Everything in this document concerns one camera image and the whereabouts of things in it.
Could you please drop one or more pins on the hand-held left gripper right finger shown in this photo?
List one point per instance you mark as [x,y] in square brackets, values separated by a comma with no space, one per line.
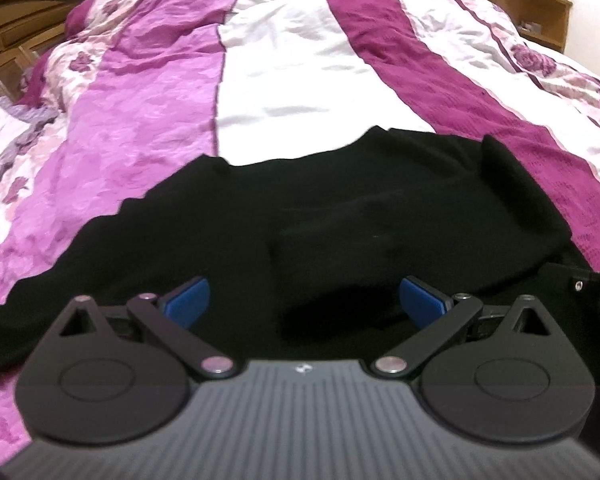
[422,302]

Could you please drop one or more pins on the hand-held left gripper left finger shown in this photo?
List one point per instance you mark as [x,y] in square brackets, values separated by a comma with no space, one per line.
[187,302]

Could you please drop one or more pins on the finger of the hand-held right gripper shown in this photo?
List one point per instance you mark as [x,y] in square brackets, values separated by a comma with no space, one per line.
[592,287]

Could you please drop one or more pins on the black garment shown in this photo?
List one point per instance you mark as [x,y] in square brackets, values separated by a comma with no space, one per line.
[330,220]

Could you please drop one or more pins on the lilac floral pillow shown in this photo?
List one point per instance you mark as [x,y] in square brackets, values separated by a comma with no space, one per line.
[2,135]

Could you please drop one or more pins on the purple white floral quilt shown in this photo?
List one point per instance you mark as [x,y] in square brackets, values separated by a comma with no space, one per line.
[290,70]

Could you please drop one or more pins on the brown wooden cabinet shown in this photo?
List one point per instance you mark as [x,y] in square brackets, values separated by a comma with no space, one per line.
[525,2]

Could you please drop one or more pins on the brown wooden headboard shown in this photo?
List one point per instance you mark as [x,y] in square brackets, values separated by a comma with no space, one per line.
[15,25]

